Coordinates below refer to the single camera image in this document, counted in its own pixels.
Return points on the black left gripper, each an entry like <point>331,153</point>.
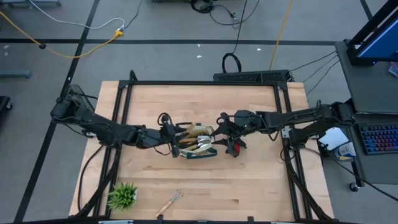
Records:
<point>169,135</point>

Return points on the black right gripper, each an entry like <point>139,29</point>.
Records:
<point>245,121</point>

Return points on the cream green-trimmed gardening bag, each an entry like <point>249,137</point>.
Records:
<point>203,155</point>

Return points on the chrome pronged hand rake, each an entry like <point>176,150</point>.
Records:
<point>164,209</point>

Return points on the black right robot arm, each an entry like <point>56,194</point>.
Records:
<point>295,118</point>

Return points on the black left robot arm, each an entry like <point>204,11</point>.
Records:
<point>105,130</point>

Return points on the black power strip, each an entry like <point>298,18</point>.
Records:
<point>248,76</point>

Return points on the green artificial potted plant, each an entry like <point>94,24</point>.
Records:
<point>122,196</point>

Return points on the white paper sheet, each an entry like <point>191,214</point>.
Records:
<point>334,137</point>

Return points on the white blue can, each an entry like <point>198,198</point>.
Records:
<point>345,151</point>

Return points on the grey side desk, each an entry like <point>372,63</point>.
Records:
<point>367,87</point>

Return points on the backlit computer keyboard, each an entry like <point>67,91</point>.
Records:
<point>379,138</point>

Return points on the grey furniture foot bar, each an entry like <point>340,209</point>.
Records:
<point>15,74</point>

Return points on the black caster wheel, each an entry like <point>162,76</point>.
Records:
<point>4,102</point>

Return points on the blue lit monitor screen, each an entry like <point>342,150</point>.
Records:
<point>379,43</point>

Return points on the black table frame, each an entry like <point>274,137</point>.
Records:
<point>202,83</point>

